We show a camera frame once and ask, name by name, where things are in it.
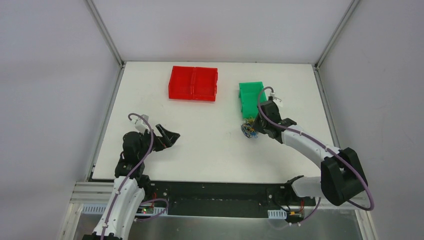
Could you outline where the bundle of thin wires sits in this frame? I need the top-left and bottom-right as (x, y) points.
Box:
(240, 119), (259, 139)

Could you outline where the red two-compartment plastic bin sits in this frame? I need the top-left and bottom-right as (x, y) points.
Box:
(168, 66), (218, 102)

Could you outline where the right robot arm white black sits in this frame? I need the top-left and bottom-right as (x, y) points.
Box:
(253, 100), (369, 206)

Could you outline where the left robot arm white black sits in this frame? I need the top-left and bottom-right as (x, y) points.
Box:
(82, 124), (180, 240)

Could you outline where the green plastic bin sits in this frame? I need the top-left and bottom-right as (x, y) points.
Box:
(238, 81), (264, 119)

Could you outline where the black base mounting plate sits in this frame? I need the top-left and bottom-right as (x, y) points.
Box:
(145, 181), (316, 218)

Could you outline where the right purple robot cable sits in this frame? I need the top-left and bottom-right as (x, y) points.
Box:
(257, 86), (375, 212)

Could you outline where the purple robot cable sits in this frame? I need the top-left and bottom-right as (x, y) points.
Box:
(99, 113), (155, 240)
(257, 86), (375, 212)

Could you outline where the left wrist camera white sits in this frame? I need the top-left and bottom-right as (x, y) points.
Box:
(130, 114), (150, 133)

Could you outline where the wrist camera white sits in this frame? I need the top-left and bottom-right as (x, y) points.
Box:
(130, 114), (150, 133)
(268, 92), (284, 108)

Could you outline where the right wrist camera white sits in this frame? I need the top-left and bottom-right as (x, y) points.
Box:
(268, 92), (284, 108)

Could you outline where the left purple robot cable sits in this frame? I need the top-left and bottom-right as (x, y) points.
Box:
(99, 113), (155, 240)

